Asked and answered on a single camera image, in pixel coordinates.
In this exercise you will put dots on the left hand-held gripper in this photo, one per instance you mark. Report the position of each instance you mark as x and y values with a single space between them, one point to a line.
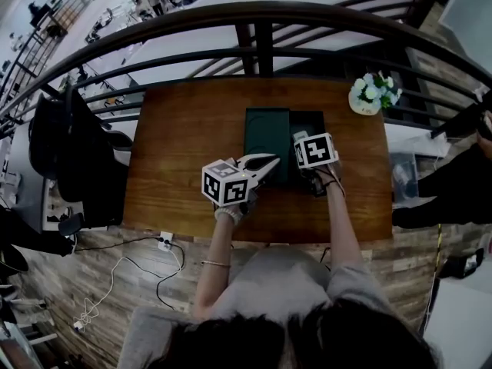
225 185

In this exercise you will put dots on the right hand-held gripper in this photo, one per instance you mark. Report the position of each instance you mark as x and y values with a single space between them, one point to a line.
317 150

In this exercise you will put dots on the dark green box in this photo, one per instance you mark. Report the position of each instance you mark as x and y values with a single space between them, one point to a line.
265 137

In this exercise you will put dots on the person's right forearm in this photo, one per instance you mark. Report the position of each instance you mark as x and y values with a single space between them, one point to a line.
344 229

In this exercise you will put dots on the white pot of artificial flowers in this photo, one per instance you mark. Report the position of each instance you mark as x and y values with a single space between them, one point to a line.
371 94

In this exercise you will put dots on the dark metal railing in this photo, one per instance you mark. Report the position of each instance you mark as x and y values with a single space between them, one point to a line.
265 52

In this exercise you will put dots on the clear plastic bin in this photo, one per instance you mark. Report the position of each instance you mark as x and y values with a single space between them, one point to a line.
407 175

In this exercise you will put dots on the person's grey shirt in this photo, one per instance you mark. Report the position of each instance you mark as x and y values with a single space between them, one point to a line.
276 279

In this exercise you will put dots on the white power strip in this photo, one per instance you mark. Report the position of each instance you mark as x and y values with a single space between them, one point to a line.
165 240

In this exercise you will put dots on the black office chair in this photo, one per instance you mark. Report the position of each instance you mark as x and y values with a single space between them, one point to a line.
84 160

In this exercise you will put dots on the grey desk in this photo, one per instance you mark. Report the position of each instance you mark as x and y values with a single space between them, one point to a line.
27 183

